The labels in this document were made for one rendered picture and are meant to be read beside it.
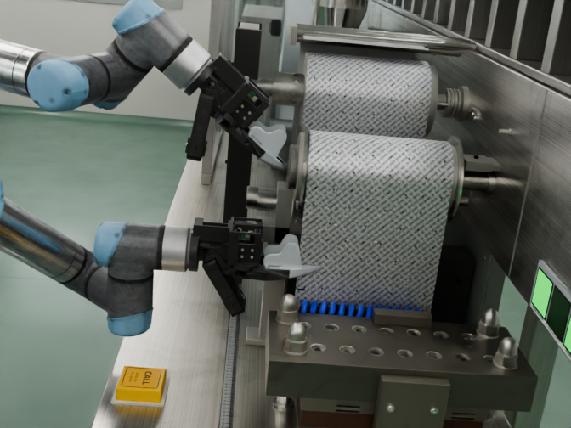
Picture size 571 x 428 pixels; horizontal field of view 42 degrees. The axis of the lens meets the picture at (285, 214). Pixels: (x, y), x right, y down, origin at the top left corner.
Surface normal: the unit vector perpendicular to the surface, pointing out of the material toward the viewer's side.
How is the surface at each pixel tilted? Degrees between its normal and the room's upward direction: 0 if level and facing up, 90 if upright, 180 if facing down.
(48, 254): 94
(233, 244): 90
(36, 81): 90
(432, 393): 90
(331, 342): 0
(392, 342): 0
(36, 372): 0
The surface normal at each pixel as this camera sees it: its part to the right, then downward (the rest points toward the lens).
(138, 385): 0.09, -0.94
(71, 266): 0.69, 0.36
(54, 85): -0.36, 0.28
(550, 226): -1.00, -0.07
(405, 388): 0.03, 0.33
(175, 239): 0.08, -0.44
